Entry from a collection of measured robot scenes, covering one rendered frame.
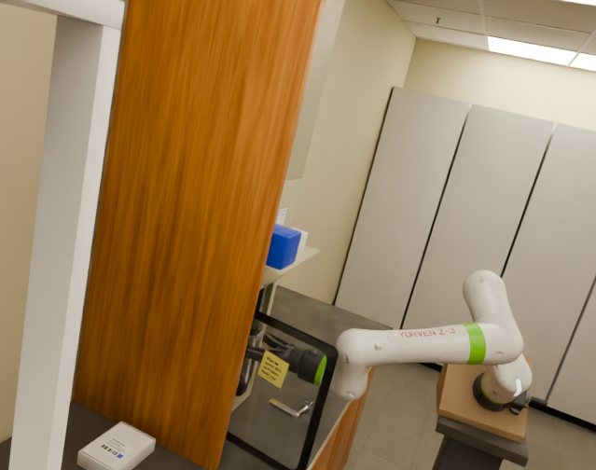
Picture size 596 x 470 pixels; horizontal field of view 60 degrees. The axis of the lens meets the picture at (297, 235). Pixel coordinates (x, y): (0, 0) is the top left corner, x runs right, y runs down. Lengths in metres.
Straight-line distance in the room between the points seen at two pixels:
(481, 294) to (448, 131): 2.80
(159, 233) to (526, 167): 3.34
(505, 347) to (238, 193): 0.84
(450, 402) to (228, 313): 1.08
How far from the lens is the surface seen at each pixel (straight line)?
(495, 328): 1.57
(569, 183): 4.32
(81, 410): 1.71
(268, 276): 1.34
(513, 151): 4.29
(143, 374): 1.54
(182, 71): 1.33
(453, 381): 2.16
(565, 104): 4.77
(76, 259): 0.46
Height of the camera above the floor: 1.94
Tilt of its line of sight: 15 degrees down
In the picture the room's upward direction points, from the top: 14 degrees clockwise
